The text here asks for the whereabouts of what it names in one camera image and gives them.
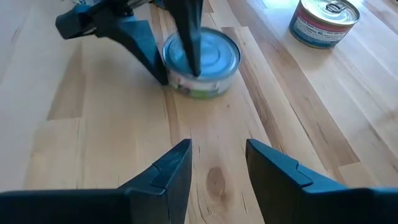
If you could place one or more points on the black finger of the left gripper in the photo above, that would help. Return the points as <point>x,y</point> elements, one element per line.
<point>136,40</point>
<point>189,31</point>

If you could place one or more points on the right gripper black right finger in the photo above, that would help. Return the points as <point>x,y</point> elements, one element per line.
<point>295,202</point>

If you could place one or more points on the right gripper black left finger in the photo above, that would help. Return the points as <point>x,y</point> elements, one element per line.
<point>140,205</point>

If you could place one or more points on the green white label tuna can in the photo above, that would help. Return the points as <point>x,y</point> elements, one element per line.
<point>217,59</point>

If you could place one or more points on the red blue label pull-tab can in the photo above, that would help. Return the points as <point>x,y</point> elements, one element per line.
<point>320,31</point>

